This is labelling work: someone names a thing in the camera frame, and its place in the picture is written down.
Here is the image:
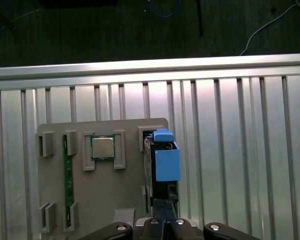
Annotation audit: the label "grey parts rack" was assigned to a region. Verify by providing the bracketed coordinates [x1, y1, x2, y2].
[35, 117, 170, 233]

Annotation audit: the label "silver CPU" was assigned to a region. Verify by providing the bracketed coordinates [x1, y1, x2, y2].
[90, 134, 115, 160]

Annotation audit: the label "white floor cable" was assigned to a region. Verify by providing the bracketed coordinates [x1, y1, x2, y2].
[238, 0, 300, 57]

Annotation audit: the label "hard disk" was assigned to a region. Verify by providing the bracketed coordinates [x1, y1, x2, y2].
[142, 128, 183, 221]

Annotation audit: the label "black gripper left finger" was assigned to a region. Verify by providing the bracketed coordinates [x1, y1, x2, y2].
[76, 217, 166, 240]

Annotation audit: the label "green RAM stick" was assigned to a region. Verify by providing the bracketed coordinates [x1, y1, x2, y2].
[63, 134, 75, 230]

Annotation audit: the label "blue floor cable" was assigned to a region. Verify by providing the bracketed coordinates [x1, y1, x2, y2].
[146, 0, 183, 19]

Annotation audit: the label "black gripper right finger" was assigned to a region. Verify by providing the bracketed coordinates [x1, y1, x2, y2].
[167, 217, 262, 240]

